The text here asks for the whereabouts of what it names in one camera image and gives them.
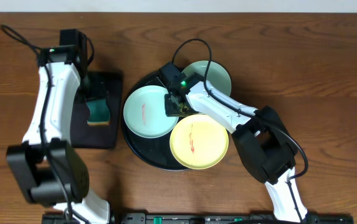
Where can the round black serving tray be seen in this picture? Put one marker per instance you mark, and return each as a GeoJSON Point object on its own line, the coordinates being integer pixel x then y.
{"type": "Point", "coordinates": [154, 151]}

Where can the light blue plate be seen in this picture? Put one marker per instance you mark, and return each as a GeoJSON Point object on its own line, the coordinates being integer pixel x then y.
{"type": "Point", "coordinates": [144, 112]}

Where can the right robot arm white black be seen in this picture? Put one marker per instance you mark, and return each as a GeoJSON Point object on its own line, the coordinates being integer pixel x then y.
{"type": "Point", "coordinates": [265, 147]}

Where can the pale green plate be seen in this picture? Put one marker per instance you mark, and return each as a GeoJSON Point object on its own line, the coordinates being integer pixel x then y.
{"type": "Point", "coordinates": [218, 77]}

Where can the yellow plate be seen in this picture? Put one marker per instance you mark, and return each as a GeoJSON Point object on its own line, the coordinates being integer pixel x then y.
{"type": "Point", "coordinates": [198, 142]}

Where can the black rectangular sponge tray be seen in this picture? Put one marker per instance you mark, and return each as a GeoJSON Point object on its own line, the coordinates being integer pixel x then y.
{"type": "Point", "coordinates": [83, 135]}

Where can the green yellow sponge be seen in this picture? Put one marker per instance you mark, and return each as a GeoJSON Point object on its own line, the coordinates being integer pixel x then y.
{"type": "Point", "coordinates": [99, 113]}

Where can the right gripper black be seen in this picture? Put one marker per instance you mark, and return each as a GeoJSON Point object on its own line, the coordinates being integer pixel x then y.
{"type": "Point", "coordinates": [169, 112]}

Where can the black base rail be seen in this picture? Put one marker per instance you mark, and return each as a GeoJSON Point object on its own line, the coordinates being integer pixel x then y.
{"type": "Point", "coordinates": [141, 218]}

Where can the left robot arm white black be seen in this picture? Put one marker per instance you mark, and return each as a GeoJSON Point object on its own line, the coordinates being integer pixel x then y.
{"type": "Point", "coordinates": [46, 167]}

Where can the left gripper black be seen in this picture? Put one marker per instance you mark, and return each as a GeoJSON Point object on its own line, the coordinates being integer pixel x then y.
{"type": "Point", "coordinates": [94, 94]}

